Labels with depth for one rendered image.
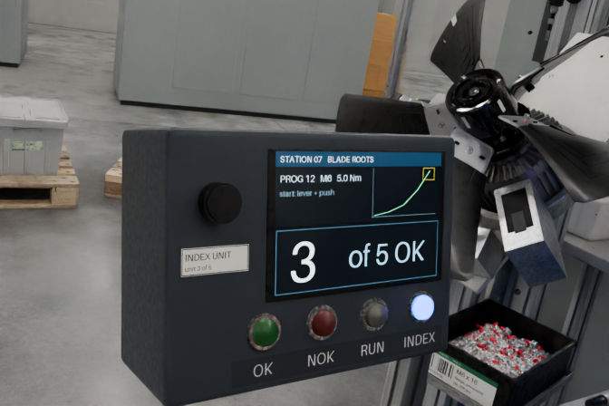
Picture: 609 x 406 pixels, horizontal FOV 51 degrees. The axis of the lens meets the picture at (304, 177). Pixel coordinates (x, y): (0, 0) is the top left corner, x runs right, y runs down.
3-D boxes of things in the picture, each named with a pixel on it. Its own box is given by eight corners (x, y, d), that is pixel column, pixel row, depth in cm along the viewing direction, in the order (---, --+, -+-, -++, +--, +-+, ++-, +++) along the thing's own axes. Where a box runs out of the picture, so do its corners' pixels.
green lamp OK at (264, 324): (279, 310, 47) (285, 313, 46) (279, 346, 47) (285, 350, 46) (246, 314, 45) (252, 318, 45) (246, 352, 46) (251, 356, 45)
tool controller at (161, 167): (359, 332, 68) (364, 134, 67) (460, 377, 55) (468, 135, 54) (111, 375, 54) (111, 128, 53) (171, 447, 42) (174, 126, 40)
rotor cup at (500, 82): (450, 149, 135) (423, 108, 127) (494, 100, 137) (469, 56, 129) (502, 170, 123) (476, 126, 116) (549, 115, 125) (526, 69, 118)
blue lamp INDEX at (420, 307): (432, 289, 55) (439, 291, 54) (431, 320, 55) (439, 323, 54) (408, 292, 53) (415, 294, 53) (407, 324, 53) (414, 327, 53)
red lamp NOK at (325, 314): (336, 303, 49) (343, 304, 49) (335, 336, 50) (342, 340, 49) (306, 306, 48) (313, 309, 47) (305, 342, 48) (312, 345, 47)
